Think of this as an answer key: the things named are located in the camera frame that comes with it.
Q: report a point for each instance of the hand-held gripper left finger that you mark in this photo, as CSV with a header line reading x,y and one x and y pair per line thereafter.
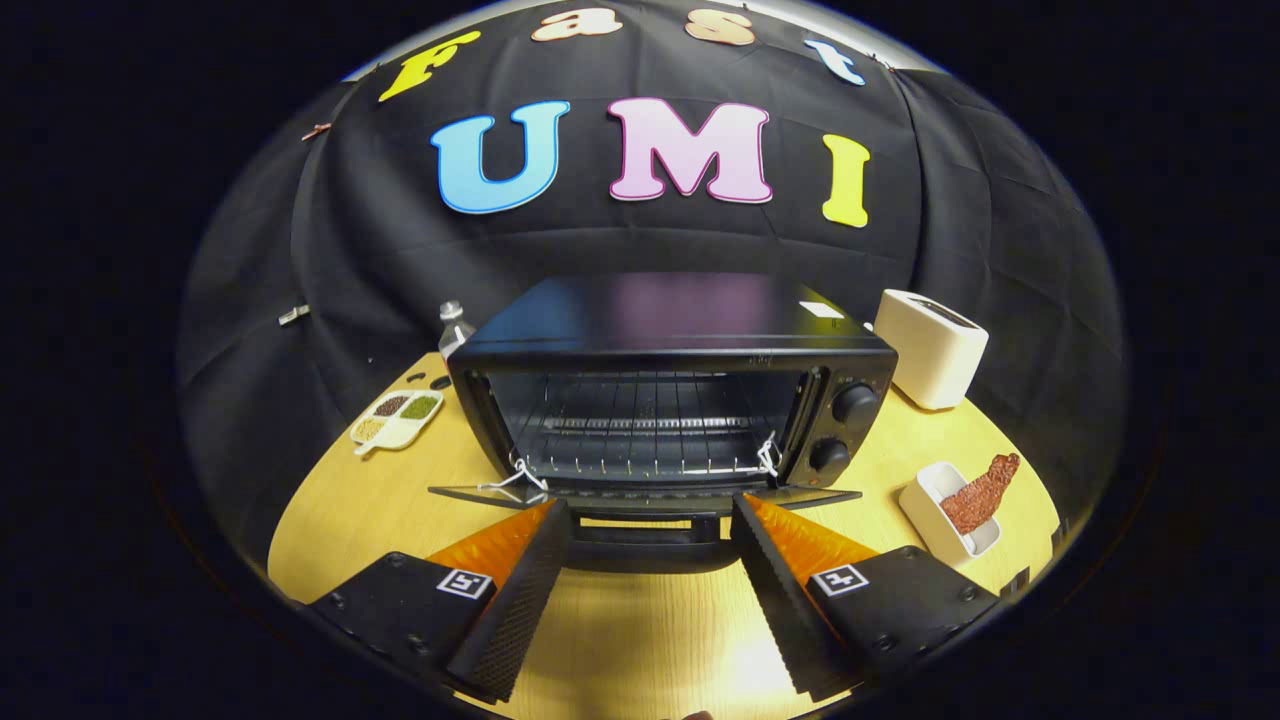
x,y
520,610

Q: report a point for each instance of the black toaster oven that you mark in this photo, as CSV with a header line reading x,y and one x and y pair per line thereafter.
x,y
680,320

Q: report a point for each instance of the white divided spice dish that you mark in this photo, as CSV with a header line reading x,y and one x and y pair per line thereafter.
x,y
395,432

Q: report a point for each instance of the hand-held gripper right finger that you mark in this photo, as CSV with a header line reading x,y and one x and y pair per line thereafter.
x,y
785,600

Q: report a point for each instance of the white rectangular dish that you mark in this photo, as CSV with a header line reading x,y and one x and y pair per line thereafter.
x,y
925,510

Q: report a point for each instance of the red clip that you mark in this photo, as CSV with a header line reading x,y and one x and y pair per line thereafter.
x,y
316,130

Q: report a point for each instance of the clear bottle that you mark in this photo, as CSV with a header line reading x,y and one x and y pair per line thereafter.
x,y
455,330

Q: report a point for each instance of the white toaster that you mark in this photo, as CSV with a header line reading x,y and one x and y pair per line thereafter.
x,y
930,355

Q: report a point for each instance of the silver metal clip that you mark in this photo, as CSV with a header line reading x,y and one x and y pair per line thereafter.
x,y
293,315

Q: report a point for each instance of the red meat slice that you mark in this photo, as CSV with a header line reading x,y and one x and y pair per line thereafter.
x,y
980,495

